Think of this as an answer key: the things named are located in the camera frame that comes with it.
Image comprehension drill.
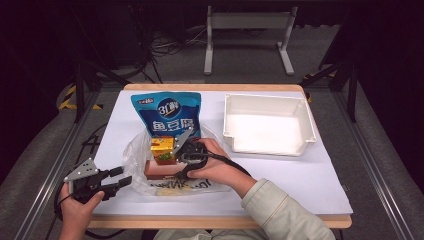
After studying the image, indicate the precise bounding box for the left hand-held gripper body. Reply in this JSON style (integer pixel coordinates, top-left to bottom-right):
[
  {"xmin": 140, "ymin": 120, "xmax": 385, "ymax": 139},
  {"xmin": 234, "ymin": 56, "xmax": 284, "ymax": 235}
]
[{"xmin": 63, "ymin": 157, "xmax": 106, "ymax": 205}]

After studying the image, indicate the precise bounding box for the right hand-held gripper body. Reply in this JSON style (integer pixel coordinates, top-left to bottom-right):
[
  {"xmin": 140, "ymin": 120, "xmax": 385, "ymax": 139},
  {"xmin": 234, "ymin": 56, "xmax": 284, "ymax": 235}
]
[{"xmin": 170, "ymin": 126, "xmax": 210, "ymax": 172}]

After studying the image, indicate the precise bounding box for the yellow drink carton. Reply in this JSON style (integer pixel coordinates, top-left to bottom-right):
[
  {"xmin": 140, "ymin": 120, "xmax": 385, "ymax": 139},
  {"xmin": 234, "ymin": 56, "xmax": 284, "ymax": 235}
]
[{"xmin": 149, "ymin": 135, "xmax": 178, "ymax": 166}]

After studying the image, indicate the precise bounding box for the brown rectangular box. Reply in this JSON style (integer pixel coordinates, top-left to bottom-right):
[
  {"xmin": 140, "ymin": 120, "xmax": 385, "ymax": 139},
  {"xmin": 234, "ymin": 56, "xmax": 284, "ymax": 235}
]
[{"xmin": 143, "ymin": 159, "xmax": 188, "ymax": 181}]

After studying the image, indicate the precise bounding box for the clear plastic smiley bag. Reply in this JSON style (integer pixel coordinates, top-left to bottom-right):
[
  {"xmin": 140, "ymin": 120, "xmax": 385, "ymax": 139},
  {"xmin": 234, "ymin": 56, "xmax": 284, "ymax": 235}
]
[{"xmin": 121, "ymin": 123, "xmax": 234, "ymax": 197}]

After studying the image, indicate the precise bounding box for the blue snack pouch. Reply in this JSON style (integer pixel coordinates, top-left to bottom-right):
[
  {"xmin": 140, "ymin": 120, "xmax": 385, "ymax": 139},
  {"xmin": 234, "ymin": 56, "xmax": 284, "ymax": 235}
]
[{"xmin": 130, "ymin": 91, "xmax": 203, "ymax": 138}]

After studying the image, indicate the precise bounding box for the white plastic tray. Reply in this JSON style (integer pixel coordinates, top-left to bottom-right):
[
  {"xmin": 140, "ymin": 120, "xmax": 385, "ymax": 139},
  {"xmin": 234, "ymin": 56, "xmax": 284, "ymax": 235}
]
[{"xmin": 222, "ymin": 93, "xmax": 317, "ymax": 157}]

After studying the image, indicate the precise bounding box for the person's right hand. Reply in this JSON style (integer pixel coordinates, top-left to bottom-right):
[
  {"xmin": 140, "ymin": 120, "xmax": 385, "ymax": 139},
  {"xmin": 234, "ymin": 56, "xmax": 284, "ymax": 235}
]
[{"xmin": 187, "ymin": 137, "xmax": 258, "ymax": 200}]

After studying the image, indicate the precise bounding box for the person's left hand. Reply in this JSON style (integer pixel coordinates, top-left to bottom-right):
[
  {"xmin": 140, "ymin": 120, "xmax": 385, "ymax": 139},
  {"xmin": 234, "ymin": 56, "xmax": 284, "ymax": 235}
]
[{"xmin": 59, "ymin": 182, "xmax": 105, "ymax": 240}]

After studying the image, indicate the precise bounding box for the person's lap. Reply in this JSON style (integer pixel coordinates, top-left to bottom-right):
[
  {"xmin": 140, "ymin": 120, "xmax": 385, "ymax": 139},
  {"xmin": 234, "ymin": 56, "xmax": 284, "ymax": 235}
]
[{"xmin": 154, "ymin": 228, "xmax": 268, "ymax": 240}]

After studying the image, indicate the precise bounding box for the yellow black floor tape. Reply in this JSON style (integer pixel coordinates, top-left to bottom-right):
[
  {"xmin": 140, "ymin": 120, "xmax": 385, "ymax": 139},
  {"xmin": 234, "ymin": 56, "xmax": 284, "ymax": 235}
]
[{"xmin": 59, "ymin": 85, "xmax": 104, "ymax": 111}]

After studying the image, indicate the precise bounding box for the white table mat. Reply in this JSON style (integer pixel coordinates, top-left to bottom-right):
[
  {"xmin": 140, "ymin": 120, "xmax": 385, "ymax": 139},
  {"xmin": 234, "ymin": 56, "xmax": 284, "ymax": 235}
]
[{"xmin": 91, "ymin": 90, "xmax": 354, "ymax": 216}]

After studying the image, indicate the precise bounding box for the aluminium frame rail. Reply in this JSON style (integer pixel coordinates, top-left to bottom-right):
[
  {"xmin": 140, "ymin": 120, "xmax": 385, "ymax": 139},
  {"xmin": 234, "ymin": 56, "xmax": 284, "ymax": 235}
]
[
  {"xmin": 13, "ymin": 91, "xmax": 103, "ymax": 240},
  {"xmin": 331, "ymin": 89, "xmax": 418, "ymax": 240}
]

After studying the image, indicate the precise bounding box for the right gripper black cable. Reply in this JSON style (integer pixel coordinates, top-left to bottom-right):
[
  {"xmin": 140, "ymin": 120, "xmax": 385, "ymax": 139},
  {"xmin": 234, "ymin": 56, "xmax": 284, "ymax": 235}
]
[{"xmin": 196, "ymin": 150, "xmax": 253, "ymax": 178}]

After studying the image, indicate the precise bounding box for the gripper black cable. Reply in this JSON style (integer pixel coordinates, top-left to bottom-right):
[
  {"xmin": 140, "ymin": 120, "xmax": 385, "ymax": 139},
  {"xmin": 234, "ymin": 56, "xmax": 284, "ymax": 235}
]
[
  {"xmin": 196, "ymin": 150, "xmax": 253, "ymax": 178},
  {"xmin": 52, "ymin": 183, "xmax": 127, "ymax": 240}
]

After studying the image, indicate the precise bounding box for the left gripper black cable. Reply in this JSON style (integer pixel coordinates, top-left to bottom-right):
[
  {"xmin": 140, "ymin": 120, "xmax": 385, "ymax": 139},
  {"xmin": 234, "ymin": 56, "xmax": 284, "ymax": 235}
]
[{"xmin": 52, "ymin": 183, "xmax": 127, "ymax": 240}]

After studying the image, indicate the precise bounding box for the tangle of floor cables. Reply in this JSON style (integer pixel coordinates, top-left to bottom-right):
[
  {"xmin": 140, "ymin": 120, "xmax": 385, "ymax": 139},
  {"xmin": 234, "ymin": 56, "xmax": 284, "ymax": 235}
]
[{"xmin": 146, "ymin": 26, "xmax": 208, "ymax": 58}]

